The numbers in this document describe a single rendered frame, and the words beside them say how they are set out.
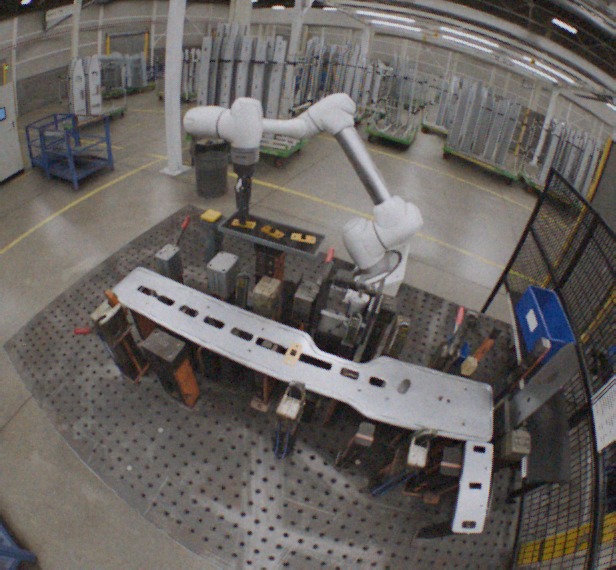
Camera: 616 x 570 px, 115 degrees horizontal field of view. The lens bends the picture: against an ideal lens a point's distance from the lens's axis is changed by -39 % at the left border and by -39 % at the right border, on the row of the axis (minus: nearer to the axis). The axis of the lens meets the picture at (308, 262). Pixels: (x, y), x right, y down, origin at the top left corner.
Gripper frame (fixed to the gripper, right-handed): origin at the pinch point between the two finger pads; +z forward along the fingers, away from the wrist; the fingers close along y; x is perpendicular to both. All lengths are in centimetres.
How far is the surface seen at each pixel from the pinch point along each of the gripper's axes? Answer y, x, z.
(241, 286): 22.5, 6.9, 13.1
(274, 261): 5.8, 13.7, 13.8
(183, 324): 38.2, -8.1, 20.1
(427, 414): 53, 69, 20
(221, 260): 16.5, -2.3, 9.1
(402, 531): 86, 76, 52
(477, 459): 67, 85, 20
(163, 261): 16.8, -26.7, 15.3
